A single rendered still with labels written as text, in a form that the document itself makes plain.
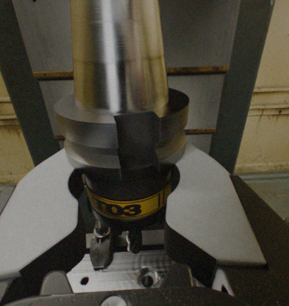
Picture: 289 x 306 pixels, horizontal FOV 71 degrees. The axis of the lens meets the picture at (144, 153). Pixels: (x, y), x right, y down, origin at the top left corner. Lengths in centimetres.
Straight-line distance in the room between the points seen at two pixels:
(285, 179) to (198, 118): 91
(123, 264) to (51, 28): 50
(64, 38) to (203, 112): 38
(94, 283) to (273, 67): 103
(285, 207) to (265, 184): 18
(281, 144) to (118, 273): 112
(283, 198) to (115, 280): 104
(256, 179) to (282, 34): 71
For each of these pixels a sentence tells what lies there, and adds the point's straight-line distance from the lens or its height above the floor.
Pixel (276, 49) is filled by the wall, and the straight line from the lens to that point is 110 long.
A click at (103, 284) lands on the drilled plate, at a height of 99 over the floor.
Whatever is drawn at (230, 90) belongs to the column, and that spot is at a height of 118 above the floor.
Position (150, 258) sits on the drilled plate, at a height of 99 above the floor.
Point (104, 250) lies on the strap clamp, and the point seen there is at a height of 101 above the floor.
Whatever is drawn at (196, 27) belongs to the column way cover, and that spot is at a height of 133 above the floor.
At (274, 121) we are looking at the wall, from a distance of 122.
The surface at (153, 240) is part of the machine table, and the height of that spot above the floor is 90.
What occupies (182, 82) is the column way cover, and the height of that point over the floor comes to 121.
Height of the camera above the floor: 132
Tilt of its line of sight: 30 degrees down
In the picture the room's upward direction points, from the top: 2 degrees counter-clockwise
